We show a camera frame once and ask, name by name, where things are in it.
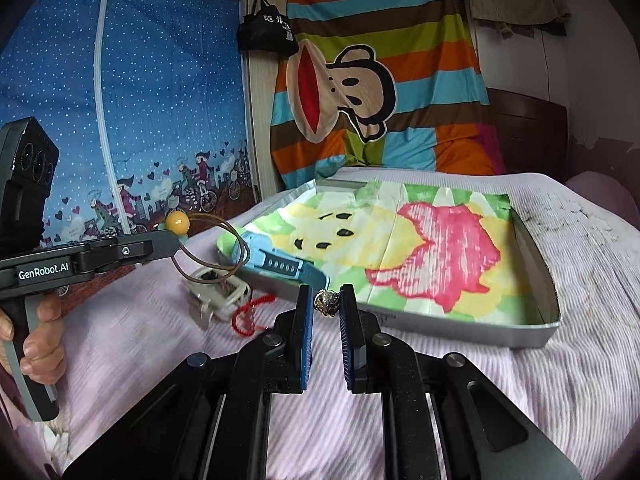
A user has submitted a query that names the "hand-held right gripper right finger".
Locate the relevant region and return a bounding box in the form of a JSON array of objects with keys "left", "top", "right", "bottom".
[{"left": 339, "top": 284, "right": 583, "bottom": 480}]

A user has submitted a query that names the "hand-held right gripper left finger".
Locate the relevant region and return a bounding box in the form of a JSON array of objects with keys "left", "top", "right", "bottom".
[{"left": 60, "top": 284, "right": 316, "bottom": 480}]

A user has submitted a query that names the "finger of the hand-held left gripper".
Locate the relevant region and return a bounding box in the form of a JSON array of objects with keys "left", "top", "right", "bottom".
[{"left": 82, "top": 229, "right": 182, "bottom": 275}]

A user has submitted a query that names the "small silver bell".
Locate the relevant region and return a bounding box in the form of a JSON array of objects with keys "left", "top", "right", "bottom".
[{"left": 314, "top": 290, "right": 342, "bottom": 317}]

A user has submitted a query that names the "brown cord yellow bead necklace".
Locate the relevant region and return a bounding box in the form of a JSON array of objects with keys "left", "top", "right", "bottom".
[{"left": 165, "top": 210, "right": 251, "bottom": 282}]

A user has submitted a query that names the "red string bracelet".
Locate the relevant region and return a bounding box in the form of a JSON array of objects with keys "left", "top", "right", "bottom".
[{"left": 231, "top": 292, "right": 277, "bottom": 335}]

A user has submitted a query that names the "blue wrist watch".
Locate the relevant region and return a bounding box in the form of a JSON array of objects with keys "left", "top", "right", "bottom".
[{"left": 227, "top": 232, "right": 328, "bottom": 306}]

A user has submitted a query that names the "beige hair claw clip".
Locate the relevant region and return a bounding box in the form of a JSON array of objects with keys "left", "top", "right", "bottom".
[{"left": 182, "top": 266, "right": 251, "bottom": 329}]

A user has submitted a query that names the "silver metal tray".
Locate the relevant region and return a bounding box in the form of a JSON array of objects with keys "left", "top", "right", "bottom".
[{"left": 216, "top": 176, "right": 561, "bottom": 349}]

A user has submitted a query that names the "person's left hand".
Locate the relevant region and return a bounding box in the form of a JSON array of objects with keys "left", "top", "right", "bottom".
[{"left": 20, "top": 294, "right": 67, "bottom": 387}]

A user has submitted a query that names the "painted paper sheet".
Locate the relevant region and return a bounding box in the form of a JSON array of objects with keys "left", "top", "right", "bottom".
[{"left": 216, "top": 180, "right": 516, "bottom": 323}]

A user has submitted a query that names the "blue dotted fabric wardrobe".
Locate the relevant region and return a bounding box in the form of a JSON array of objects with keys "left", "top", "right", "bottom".
[{"left": 0, "top": 0, "right": 251, "bottom": 257}]

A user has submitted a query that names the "light wooden panel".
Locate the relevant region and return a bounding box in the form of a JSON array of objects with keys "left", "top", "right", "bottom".
[{"left": 242, "top": 0, "right": 290, "bottom": 202}]

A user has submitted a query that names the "black bag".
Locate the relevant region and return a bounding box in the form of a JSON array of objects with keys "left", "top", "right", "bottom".
[{"left": 236, "top": 0, "right": 300, "bottom": 57}]

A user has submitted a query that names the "dark wooden headboard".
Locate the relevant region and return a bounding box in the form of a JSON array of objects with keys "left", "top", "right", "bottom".
[{"left": 487, "top": 87, "right": 569, "bottom": 176}]

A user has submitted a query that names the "purple pillow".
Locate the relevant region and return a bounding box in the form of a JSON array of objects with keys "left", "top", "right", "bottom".
[{"left": 565, "top": 170, "right": 640, "bottom": 233}]

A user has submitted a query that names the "striped monkey print blanket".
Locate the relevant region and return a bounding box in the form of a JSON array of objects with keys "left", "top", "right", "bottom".
[{"left": 270, "top": 0, "right": 507, "bottom": 191}]

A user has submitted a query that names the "beige hanging cloth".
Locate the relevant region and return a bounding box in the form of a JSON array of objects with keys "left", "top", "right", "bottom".
[{"left": 462, "top": 0, "right": 572, "bottom": 39}]

